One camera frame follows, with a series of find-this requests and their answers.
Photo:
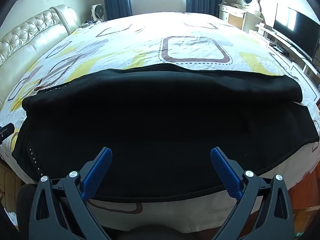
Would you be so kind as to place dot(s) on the white television stand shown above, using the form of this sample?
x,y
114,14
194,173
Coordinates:
x,y
303,63

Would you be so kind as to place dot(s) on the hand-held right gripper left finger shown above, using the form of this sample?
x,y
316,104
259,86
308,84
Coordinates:
x,y
96,173

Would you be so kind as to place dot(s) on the black pants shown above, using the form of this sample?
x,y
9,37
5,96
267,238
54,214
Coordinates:
x,y
160,125

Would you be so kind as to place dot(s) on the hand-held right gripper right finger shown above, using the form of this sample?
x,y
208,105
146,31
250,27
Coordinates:
x,y
226,173

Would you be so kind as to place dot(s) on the white dressing table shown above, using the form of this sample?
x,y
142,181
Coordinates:
x,y
236,15

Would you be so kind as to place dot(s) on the printed bed sheet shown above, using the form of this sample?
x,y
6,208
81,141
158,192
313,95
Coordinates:
x,y
192,47

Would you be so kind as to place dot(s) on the white fan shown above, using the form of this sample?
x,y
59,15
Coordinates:
x,y
97,12

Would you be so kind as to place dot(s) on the black television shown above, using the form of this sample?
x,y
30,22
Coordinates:
x,y
297,27

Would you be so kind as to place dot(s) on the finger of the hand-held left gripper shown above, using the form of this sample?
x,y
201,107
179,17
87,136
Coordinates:
x,y
6,131

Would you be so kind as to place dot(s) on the cream tufted headboard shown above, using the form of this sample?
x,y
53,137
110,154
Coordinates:
x,y
30,37

